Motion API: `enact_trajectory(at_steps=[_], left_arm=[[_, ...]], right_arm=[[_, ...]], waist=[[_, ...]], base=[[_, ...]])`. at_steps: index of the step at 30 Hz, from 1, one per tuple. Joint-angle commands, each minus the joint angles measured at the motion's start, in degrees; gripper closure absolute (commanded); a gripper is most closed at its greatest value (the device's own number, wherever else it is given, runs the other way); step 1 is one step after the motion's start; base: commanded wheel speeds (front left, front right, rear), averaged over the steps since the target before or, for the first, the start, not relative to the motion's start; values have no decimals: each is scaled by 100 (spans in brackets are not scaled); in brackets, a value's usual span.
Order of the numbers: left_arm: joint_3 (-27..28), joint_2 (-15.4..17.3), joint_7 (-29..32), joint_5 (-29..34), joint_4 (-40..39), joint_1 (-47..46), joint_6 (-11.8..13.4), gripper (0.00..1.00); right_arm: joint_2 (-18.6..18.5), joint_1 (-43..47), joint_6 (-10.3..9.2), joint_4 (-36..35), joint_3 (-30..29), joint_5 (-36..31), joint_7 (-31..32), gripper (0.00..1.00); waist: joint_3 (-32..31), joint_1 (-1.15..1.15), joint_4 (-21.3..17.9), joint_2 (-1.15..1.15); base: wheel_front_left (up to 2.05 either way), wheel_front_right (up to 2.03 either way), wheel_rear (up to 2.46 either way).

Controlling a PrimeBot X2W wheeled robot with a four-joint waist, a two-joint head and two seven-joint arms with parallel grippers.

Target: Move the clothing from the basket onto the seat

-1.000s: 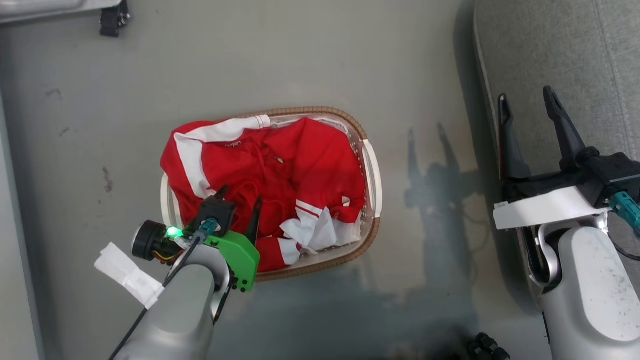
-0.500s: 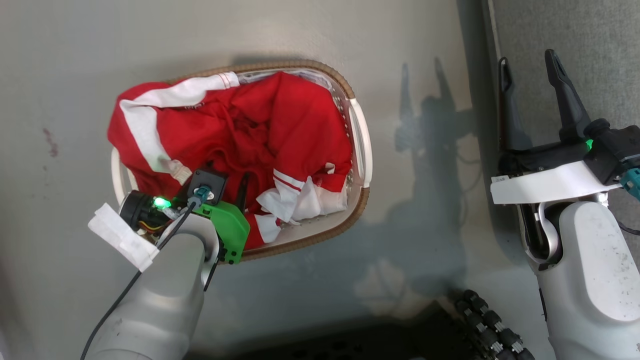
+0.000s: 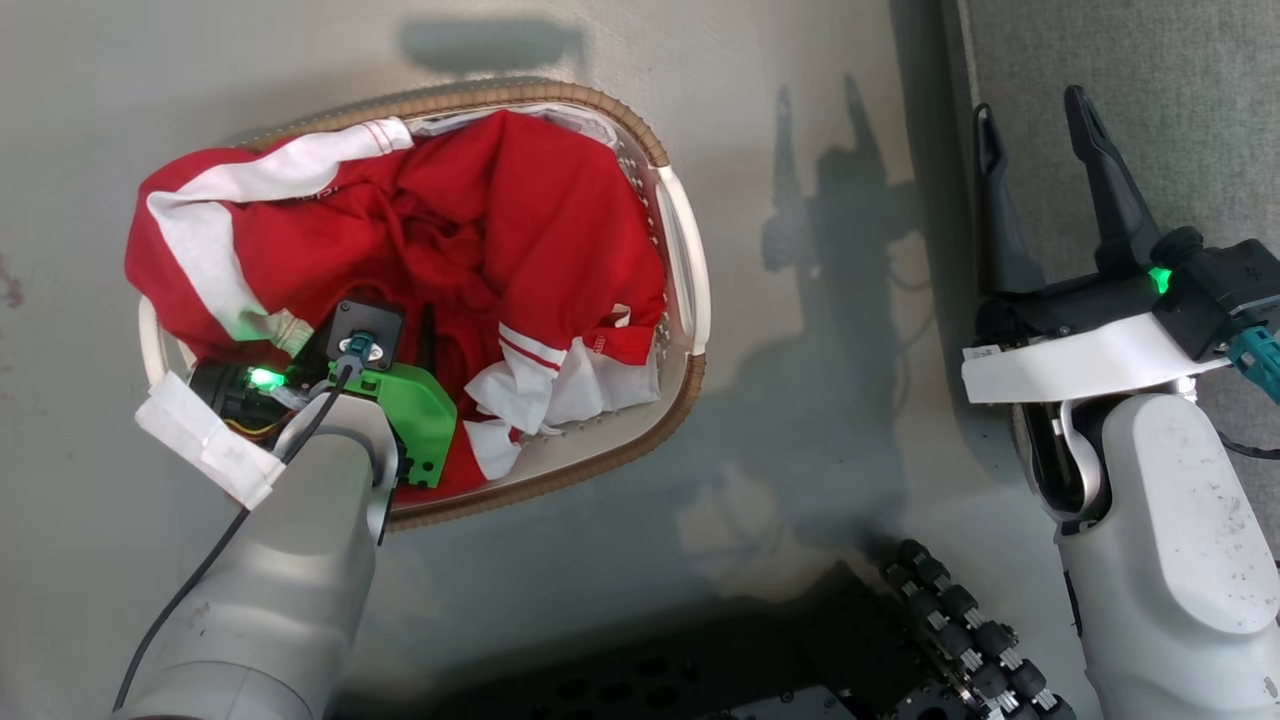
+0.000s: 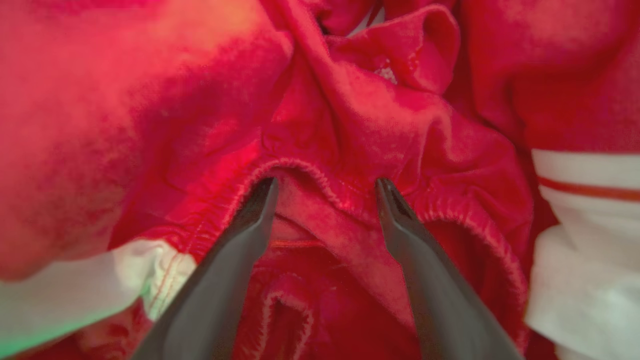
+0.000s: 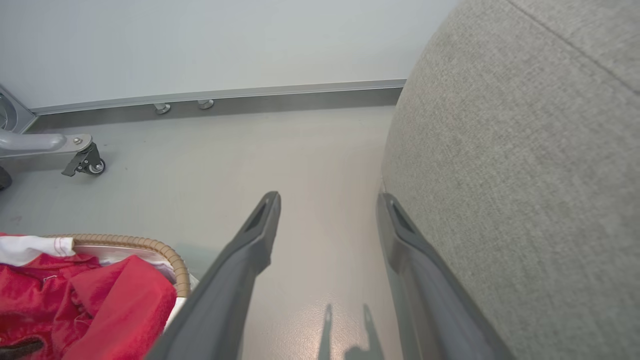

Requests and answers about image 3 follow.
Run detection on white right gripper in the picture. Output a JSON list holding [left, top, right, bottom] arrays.
[[961, 85, 1233, 405]]

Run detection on white wicker-rimmed laundry basket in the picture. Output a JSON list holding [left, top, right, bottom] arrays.
[[138, 78, 712, 532]]

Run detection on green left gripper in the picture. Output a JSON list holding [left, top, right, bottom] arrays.
[[328, 304, 459, 490]]

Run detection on teal right camera connector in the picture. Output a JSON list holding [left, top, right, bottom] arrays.
[[1226, 324, 1280, 407]]

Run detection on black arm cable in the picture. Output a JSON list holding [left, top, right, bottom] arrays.
[[1214, 428, 1280, 463], [112, 366, 359, 713]]

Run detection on grey fabric sofa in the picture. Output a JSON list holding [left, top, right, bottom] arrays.
[[938, 0, 1280, 566]]

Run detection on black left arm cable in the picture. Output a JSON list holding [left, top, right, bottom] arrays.
[[112, 366, 359, 713]]

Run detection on red and white garment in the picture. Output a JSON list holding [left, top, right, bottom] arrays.
[[125, 109, 668, 504]]

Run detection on white basket liner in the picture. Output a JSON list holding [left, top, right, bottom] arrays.
[[408, 103, 621, 151]]

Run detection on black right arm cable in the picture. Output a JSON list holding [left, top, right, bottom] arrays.
[[1214, 428, 1280, 463]]

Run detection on black cable drag chain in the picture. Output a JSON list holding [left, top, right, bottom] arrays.
[[880, 538, 1077, 720]]

